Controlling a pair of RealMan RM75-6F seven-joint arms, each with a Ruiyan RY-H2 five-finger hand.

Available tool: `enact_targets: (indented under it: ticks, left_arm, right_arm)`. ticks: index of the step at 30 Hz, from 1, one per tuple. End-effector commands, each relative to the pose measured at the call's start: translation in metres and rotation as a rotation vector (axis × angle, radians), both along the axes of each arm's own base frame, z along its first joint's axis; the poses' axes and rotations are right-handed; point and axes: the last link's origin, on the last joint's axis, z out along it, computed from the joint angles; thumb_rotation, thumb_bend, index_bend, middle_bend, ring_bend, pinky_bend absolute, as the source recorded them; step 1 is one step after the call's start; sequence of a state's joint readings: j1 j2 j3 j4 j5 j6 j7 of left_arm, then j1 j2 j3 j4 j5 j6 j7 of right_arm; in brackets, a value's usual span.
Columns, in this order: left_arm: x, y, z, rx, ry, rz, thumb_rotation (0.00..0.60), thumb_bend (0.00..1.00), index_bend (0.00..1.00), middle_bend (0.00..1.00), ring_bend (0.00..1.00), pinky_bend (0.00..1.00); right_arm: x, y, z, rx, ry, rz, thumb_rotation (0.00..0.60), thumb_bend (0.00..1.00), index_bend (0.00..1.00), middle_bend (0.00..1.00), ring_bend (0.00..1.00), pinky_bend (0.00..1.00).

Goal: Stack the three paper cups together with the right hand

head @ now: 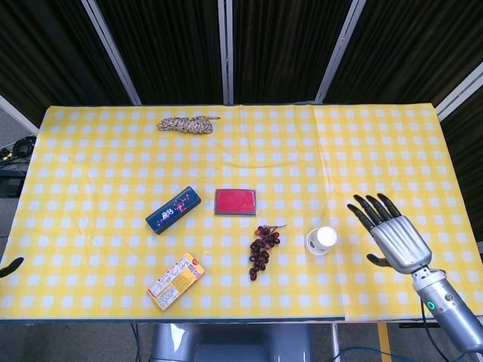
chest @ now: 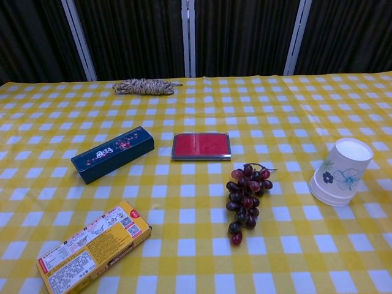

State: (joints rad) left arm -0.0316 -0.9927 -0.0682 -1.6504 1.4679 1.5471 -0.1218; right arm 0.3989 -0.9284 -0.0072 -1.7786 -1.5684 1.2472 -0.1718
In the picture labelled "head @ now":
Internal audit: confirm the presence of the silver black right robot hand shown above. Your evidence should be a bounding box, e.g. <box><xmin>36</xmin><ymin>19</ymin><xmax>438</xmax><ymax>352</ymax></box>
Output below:
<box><xmin>346</xmin><ymin>192</ymin><xmax>433</xmax><ymax>274</ymax></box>

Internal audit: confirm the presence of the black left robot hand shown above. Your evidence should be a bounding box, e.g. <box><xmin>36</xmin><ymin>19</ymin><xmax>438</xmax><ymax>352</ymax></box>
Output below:
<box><xmin>0</xmin><ymin>256</ymin><xmax>25</xmax><ymax>279</ymax></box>

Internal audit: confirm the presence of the white yogurt cup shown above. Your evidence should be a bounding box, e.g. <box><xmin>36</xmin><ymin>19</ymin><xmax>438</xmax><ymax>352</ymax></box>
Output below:
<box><xmin>309</xmin><ymin>225</ymin><xmax>339</xmax><ymax>256</ymax></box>

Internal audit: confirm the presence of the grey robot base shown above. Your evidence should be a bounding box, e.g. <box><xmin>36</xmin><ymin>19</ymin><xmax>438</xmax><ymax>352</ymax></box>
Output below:
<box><xmin>149</xmin><ymin>322</ymin><xmax>314</xmax><ymax>362</ymax></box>

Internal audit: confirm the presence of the black equipment box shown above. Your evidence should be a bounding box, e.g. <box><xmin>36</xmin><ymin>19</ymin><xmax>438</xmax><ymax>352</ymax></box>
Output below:
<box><xmin>0</xmin><ymin>168</ymin><xmax>26</xmax><ymax>198</ymax></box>

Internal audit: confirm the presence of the white table leg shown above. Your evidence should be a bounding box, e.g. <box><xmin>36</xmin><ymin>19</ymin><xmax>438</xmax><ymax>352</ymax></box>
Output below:
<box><xmin>330</xmin><ymin>322</ymin><xmax>341</xmax><ymax>362</ymax></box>

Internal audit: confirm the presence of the dark red grape bunch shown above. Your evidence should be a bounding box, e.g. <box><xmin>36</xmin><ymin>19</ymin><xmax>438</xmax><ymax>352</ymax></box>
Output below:
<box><xmin>248</xmin><ymin>224</ymin><xmax>288</xmax><ymax>282</ymax></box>

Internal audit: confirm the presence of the yellow checked tablecloth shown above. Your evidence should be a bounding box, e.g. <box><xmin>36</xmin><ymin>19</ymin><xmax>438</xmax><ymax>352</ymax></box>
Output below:
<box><xmin>0</xmin><ymin>104</ymin><xmax>483</xmax><ymax>322</ymax></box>

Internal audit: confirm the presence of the yellow printed food box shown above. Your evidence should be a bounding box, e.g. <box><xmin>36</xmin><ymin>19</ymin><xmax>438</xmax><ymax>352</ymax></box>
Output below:
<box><xmin>146</xmin><ymin>252</ymin><xmax>207</xmax><ymax>312</ymax></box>

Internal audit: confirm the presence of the red ink stamp pad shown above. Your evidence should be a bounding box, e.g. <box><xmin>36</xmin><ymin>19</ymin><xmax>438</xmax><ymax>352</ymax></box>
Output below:
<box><xmin>214</xmin><ymin>188</ymin><xmax>258</xmax><ymax>217</ymax></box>

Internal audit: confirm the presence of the dark blue floral box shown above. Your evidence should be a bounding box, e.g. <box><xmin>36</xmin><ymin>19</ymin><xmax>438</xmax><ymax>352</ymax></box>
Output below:
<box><xmin>145</xmin><ymin>185</ymin><xmax>202</xmax><ymax>235</ymax></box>

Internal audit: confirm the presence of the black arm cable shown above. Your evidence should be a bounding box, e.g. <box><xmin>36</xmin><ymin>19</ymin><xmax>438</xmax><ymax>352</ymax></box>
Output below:
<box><xmin>420</xmin><ymin>297</ymin><xmax>469</xmax><ymax>362</ymax></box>

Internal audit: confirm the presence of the blue floor cable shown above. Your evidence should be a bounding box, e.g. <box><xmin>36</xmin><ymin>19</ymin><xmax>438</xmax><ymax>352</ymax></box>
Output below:
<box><xmin>331</xmin><ymin>345</ymin><xmax>395</xmax><ymax>362</ymax></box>

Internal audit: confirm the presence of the black cable bundle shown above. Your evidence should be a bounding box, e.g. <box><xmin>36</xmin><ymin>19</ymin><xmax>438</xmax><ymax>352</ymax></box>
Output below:
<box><xmin>0</xmin><ymin>135</ymin><xmax>38</xmax><ymax>164</ymax></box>

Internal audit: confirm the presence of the black hanging cable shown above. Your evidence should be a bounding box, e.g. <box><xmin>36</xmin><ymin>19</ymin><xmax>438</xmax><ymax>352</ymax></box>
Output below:
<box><xmin>130</xmin><ymin>322</ymin><xmax>141</xmax><ymax>362</ymax></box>

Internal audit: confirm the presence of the white partition frame post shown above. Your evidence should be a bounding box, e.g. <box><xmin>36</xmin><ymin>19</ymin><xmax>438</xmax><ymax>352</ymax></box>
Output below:
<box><xmin>80</xmin><ymin>0</ymin><xmax>143</xmax><ymax>106</ymax></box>
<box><xmin>314</xmin><ymin>0</ymin><xmax>364</xmax><ymax>103</ymax></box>
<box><xmin>435</xmin><ymin>62</ymin><xmax>483</xmax><ymax>121</ymax></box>
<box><xmin>217</xmin><ymin>0</ymin><xmax>235</xmax><ymax>106</ymax></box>
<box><xmin>0</xmin><ymin>94</ymin><xmax>40</xmax><ymax>135</ymax></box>

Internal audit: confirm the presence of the coiled braided rope bundle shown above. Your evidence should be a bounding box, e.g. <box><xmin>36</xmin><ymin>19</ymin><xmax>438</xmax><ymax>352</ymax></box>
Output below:
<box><xmin>156</xmin><ymin>115</ymin><xmax>221</xmax><ymax>135</ymax></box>

